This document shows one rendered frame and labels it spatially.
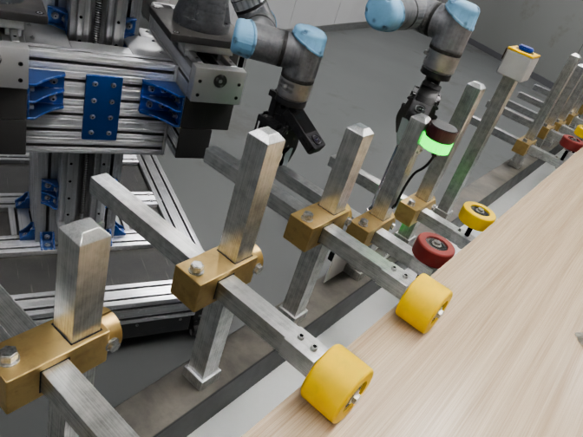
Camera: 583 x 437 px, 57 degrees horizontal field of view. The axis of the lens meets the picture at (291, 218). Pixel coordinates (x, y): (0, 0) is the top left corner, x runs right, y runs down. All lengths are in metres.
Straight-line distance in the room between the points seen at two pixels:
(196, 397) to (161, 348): 1.01
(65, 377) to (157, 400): 0.34
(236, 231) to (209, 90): 0.71
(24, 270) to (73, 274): 1.31
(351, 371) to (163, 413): 0.36
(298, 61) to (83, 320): 0.75
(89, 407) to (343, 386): 0.27
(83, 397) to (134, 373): 1.27
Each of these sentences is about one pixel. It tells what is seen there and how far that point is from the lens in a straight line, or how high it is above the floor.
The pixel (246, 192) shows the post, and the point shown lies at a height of 1.08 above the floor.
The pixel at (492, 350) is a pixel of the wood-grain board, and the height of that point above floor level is 0.90.
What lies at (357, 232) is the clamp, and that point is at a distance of 1.15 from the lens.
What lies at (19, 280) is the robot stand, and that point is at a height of 0.21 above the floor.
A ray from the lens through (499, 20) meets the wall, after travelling 8.95.
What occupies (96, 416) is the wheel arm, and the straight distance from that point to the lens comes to 0.58.
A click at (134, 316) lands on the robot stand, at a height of 0.17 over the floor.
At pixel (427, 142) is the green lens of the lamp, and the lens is 1.10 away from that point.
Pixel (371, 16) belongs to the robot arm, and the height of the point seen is 1.24.
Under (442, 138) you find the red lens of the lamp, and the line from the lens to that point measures 1.08.
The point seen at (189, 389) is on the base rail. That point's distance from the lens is 0.95.
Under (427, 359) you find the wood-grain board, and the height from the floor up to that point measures 0.90.
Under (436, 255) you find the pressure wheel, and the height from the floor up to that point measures 0.90.
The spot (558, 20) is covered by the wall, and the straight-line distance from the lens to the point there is 8.35.
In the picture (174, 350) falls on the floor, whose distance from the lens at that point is 1.94.
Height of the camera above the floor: 1.44
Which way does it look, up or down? 31 degrees down
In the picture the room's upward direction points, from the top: 18 degrees clockwise
